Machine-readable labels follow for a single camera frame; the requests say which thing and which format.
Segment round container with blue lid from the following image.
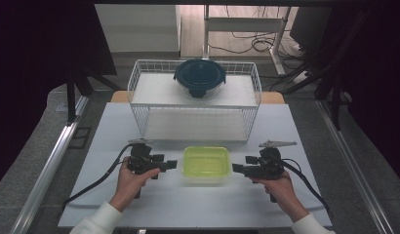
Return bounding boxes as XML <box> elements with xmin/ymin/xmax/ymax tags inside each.
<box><xmin>173</xmin><ymin>58</ymin><xmax>227</xmax><ymax>99</ymax></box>

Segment person's right hand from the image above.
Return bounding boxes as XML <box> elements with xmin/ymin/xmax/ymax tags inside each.
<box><xmin>251</xmin><ymin>172</ymin><xmax>309</xmax><ymax>223</ymax></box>

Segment aluminium rail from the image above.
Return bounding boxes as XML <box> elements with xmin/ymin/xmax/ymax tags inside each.
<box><xmin>316</xmin><ymin>98</ymin><xmax>396</xmax><ymax>234</ymax></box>
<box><xmin>9</xmin><ymin>96</ymin><xmax>90</xmax><ymax>234</ymax></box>

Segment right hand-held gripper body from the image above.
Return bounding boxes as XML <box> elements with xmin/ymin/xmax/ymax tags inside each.
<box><xmin>251</xmin><ymin>139</ymin><xmax>299</xmax><ymax>180</ymax></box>

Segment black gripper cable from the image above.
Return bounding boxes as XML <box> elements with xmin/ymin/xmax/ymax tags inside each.
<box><xmin>280</xmin><ymin>158</ymin><xmax>333</xmax><ymax>216</ymax></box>
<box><xmin>60</xmin><ymin>144</ymin><xmax>135</xmax><ymax>210</ymax></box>

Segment black curtain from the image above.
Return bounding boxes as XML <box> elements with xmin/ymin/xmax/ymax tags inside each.
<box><xmin>0</xmin><ymin>0</ymin><xmax>118</xmax><ymax>190</ymax></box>
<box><xmin>331</xmin><ymin>0</ymin><xmax>400</xmax><ymax>187</ymax></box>

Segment white desk frame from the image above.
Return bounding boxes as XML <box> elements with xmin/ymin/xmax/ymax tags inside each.
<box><xmin>202</xmin><ymin>4</ymin><xmax>292</xmax><ymax>76</ymax></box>

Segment black tripod stand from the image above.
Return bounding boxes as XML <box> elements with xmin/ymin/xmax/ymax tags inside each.
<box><xmin>65</xmin><ymin>64</ymin><xmax>123</xmax><ymax>127</ymax></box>

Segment black cables on floor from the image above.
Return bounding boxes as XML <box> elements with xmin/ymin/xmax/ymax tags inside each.
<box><xmin>207</xmin><ymin>4</ymin><xmax>308</xmax><ymax>60</ymax></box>

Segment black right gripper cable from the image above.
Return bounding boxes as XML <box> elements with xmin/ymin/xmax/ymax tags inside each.
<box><xmin>280</xmin><ymin>158</ymin><xmax>333</xmax><ymax>216</ymax></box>

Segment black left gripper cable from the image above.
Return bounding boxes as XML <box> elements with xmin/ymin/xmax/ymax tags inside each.
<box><xmin>60</xmin><ymin>144</ymin><xmax>135</xmax><ymax>210</ymax></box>

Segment dark floor outlet cover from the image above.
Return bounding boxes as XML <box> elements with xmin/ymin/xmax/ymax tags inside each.
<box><xmin>68</xmin><ymin>126</ymin><xmax>93</xmax><ymax>150</ymax></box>

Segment white power strip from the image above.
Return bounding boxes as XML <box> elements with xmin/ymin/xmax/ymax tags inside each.
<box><xmin>292</xmin><ymin>70</ymin><xmax>310</xmax><ymax>86</ymax></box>

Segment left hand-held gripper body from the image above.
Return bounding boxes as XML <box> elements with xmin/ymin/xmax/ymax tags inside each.
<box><xmin>126</xmin><ymin>138</ymin><xmax>157</xmax><ymax>176</ymax></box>

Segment black metal stand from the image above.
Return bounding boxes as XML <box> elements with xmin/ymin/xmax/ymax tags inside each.
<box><xmin>282</xmin><ymin>9</ymin><xmax>376</xmax><ymax>132</ymax></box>

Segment white cabinet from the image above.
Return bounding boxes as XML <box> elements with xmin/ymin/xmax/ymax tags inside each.
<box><xmin>95</xmin><ymin>3</ymin><xmax>182</xmax><ymax>54</ymax></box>

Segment green square plastic container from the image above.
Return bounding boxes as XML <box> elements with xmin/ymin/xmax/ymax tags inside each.
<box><xmin>181</xmin><ymin>145</ymin><xmax>232</xmax><ymax>185</ymax></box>

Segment person's left hand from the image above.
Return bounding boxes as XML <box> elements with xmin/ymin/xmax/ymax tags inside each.
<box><xmin>109</xmin><ymin>157</ymin><xmax>161</xmax><ymax>213</ymax></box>

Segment white wire rack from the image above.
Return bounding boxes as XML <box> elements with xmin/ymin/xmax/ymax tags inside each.
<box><xmin>127</xmin><ymin>58</ymin><xmax>263</xmax><ymax>144</ymax></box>

